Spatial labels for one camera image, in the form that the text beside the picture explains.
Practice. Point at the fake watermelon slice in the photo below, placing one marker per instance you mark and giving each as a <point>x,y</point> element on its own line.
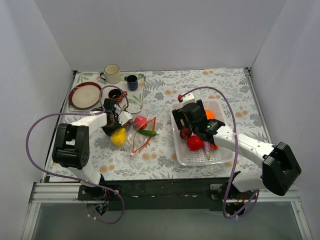
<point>214,147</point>

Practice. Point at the fake dark beet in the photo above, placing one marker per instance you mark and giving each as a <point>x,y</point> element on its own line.
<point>185,133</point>

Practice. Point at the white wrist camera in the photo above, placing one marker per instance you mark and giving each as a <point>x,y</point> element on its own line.
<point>186,99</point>
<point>124,117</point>

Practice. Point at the orange patterned cup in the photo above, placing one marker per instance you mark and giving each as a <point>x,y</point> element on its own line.
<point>117,95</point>

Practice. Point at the fake red apple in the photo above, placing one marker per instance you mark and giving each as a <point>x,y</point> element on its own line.
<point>194,143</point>

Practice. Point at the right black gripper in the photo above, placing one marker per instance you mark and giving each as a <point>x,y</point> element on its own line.
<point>179,120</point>

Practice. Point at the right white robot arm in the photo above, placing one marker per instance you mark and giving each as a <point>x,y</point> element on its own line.
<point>278,167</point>

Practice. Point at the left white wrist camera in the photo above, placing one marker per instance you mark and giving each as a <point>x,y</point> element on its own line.
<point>124,117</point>

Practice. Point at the dark blue cup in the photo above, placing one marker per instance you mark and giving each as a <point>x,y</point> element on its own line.
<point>132,82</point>

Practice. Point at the fake green chili pepper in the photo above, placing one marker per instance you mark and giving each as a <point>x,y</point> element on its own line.
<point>148,133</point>

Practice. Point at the fake orange half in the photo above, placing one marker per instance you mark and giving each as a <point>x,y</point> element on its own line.
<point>209,114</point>

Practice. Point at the cream enamel mug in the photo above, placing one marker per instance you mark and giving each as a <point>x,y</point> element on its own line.
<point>111,74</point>

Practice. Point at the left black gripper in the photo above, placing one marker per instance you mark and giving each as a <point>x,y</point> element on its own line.
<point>114,127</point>

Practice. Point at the fake yellow lemon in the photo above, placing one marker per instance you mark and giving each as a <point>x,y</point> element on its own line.
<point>119,137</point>

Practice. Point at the fake purple eggplant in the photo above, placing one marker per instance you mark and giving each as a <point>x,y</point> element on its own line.
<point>207,149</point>

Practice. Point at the red rimmed plate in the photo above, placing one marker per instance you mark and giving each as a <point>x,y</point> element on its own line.
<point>84,95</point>

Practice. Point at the clear zip top bag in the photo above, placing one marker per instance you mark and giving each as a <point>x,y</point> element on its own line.
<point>140,135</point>

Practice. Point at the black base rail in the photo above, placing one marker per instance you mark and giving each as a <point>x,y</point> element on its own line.
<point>158,194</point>

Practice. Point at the white plastic basket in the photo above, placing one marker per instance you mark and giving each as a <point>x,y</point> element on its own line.
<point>206,133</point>

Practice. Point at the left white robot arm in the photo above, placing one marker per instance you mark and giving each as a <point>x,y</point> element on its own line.
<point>71,148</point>

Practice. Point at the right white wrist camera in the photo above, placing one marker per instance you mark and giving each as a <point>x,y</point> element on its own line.
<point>186,99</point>

